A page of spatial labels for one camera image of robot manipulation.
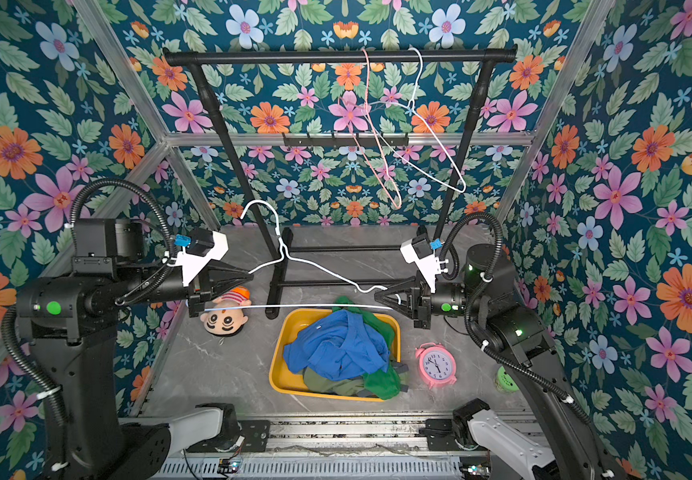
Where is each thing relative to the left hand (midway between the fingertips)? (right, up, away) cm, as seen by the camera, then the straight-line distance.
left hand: (247, 275), depth 51 cm
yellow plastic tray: (-2, -17, +38) cm, 42 cm away
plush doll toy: (-20, -16, +35) cm, 44 cm away
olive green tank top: (+7, -32, +31) cm, 45 cm away
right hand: (+24, -2, +2) cm, 24 cm away
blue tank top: (+14, -20, +21) cm, 32 cm away
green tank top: (+25, -29, +22) cm, 45 cm away
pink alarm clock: (+41, -28, +33) cm, 59 cm away
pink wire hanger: (+33, +26, +68) cm, 80 cm away
